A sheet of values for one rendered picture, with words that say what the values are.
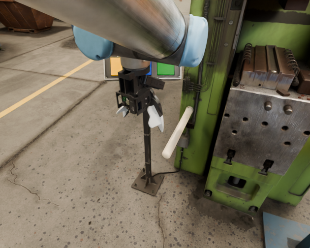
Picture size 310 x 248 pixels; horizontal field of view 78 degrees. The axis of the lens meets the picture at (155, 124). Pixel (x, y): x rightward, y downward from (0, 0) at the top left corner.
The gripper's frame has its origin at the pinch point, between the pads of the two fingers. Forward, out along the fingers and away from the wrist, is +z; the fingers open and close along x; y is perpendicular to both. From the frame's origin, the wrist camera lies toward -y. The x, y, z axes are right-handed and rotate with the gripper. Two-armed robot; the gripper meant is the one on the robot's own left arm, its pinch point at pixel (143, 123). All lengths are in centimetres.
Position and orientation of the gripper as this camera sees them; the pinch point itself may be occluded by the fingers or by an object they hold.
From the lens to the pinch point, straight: 62.7
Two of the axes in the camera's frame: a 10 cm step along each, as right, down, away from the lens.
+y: -5.4, 5.2, -6.7
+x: 8.4, 3.3, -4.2
